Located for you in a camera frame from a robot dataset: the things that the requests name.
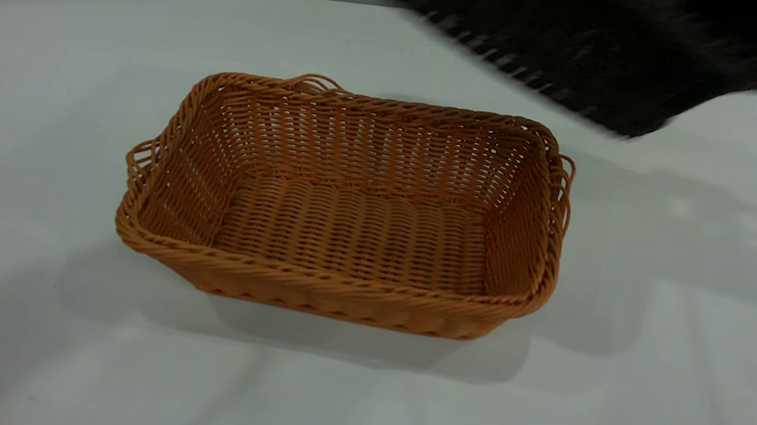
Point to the brown woven wicker basket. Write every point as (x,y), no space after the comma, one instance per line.
(361,236)

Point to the black woven wicker basket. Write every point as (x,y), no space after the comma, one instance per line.
(591,43)

